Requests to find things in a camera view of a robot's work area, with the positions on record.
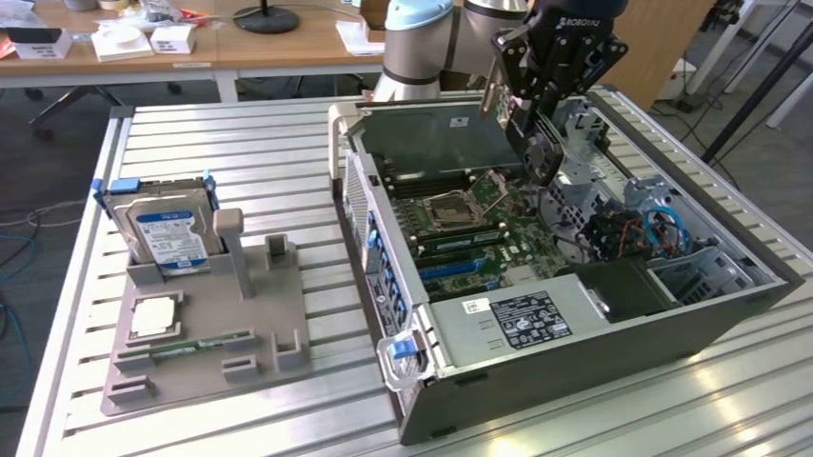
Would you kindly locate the black chair base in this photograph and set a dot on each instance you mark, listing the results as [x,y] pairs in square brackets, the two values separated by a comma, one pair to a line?
[70,102]

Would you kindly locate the silver CPU chip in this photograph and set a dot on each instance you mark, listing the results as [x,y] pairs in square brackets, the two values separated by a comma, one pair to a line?
[152,316]

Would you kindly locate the silver chipset heatsink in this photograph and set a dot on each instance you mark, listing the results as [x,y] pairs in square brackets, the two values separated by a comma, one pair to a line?
[523,276]

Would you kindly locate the green motherboard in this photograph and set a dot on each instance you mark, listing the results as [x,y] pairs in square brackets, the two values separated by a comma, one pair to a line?
[527,238]

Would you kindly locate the white table frame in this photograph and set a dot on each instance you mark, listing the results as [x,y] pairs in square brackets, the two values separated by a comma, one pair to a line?
[756,28]

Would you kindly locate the white box with round insert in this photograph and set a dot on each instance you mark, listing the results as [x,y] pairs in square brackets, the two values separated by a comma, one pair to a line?
[120,45]

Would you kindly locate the stack of white papers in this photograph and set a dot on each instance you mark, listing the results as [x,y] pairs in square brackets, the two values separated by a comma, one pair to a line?
[359,40]

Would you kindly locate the grey power supply unit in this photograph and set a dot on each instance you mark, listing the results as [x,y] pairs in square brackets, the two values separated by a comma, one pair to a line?
[470,343]

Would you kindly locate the green RAM stick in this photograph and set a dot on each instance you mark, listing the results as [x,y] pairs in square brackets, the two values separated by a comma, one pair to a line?
[184,346]

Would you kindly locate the CPU socket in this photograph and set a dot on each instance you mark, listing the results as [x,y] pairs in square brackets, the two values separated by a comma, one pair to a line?
[449,207]

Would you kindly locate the metal socket cover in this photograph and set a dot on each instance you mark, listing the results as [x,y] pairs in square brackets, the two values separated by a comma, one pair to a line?
[489,183]

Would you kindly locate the metal disk bay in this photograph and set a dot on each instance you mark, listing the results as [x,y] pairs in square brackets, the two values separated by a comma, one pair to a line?
[574,190]

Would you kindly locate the blue expansion slot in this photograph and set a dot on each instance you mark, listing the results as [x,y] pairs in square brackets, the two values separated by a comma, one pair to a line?
[451,270]

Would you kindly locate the hard drive in blue caddy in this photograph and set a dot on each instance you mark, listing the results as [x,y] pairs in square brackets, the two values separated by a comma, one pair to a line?
[120,185]

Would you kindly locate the black round lamp base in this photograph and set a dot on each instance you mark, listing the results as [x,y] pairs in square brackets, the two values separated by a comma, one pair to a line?
[267,20]

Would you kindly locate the wooden office desk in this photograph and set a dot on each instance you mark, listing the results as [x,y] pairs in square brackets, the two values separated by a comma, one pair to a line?
[298,50]
[95,66]

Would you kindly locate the black graphics card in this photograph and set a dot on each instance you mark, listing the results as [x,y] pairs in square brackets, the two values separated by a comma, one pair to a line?
[542,152]

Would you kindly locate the blue case release latch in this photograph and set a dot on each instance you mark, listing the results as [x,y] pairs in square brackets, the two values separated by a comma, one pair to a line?
[401,350]

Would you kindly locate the hard disk with blue label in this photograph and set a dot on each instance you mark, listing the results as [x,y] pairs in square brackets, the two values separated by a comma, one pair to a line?
[164,233]

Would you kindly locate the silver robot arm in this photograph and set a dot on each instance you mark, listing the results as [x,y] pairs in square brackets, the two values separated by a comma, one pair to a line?
[413,57]

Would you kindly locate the plain white box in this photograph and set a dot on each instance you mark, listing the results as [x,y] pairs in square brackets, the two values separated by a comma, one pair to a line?
[171,40]

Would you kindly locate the grey parts rack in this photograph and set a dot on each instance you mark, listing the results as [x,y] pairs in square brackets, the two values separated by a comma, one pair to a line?
[210,304]

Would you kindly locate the wooden cabinet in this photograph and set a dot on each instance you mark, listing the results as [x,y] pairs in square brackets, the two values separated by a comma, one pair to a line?
[654,47]

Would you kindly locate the dark grey PC case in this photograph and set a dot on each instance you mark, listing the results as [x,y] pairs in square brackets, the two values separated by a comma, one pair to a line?
[572,381]

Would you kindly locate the black stand pole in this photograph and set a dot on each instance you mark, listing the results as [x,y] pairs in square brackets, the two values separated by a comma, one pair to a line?
[749,95]

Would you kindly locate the blue slot latch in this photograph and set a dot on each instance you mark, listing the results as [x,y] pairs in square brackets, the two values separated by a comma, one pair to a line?
[373,238]
[398,308]
[389,288]

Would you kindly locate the white box with black lid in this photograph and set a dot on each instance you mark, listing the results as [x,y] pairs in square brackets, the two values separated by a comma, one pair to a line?
[42,47]

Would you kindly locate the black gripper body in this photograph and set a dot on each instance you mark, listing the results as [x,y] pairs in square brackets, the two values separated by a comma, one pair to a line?
[572,16]

